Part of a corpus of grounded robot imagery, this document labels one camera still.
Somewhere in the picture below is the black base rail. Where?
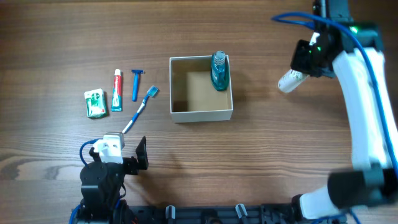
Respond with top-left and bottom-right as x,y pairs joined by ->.
68,202 -> 347,224

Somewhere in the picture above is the green Dettol soap bar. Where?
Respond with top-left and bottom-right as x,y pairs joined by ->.
84,88 -> 108,119

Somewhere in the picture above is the right blue cable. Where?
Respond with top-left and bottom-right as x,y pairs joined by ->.
271,11 -> 398,224

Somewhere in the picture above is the white lotion tube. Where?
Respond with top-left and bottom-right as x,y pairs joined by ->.
278,69 -> 309,93

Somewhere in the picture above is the white cardboard box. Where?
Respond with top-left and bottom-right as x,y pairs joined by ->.
169,55 -> 234,123

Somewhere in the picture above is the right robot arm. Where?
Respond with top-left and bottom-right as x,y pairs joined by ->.
290,1 -> 397,222

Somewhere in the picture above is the blue disposable razor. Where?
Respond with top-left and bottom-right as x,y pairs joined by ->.
131,70 -> 145,101

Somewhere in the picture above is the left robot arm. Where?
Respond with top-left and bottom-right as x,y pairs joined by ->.
69,137 -> 149,224

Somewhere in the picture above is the blue white toothbrush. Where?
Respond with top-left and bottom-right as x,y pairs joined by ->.
122,85 -> 159,134

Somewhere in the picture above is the red teal toothpaste tube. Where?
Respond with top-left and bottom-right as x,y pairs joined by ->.
111,69 -> 122,111

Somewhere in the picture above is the left blue cable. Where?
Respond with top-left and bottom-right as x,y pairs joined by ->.
78,138 -> 102,167

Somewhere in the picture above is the blue mouthwash bottle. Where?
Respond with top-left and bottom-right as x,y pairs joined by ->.
211,51 -> 229,91

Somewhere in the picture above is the blue cable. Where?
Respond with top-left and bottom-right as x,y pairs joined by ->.
78,138 -> 102,167
271,11 -> 398,224

